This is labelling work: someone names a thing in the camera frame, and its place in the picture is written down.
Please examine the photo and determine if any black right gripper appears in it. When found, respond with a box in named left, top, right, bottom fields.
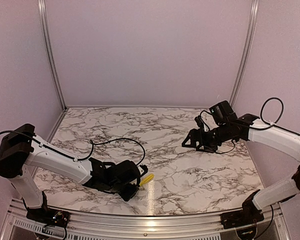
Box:
left=181, top=123, right=231, bottom=153

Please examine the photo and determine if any yellow handled screwdriver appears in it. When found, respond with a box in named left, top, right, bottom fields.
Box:
left=139, top=173, right=155, bottom=187

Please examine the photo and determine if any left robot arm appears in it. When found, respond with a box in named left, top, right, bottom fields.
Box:
left=0, top=123, right=148, bottom=223

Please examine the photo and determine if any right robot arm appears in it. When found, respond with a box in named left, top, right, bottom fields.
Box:
left=181, top=100, right=300, bottom=224

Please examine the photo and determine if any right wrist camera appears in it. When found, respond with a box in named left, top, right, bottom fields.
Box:
left=194, top=115, right=207, bottom=131

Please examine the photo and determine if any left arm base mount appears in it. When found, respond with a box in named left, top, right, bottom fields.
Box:
left=26, top=208, right=70, bottom=228

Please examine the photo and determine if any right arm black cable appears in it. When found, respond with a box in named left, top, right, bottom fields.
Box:
left=199, top=97, right=300, bottom=155

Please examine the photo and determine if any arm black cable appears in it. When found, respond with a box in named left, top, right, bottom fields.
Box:
left=199, top=97, right=300, bottom=155
left=0, top=129, right=146, bottom=167

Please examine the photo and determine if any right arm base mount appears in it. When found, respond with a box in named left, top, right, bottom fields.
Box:
left=220, top=209, right=265, bottom=229

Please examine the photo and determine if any right aluminium frame post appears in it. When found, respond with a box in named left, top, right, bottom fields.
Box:
left=229, top=0, right=260, bottom=107

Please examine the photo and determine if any aluminium frame post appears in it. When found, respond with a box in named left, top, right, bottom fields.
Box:
left=37, top=0, right=67, bottom=111
left=229, top=0, right=260, bottom=107

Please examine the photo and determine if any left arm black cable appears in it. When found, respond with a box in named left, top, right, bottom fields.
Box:
left=0, top=129, right=146, bottom=167

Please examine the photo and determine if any front aluminium rail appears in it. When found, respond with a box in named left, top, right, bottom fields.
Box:
left=0, top=198, right=291, bottom=240

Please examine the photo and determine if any left aluminium frame post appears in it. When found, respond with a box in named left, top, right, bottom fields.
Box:
left=37, top=0, right=67, bottom=111

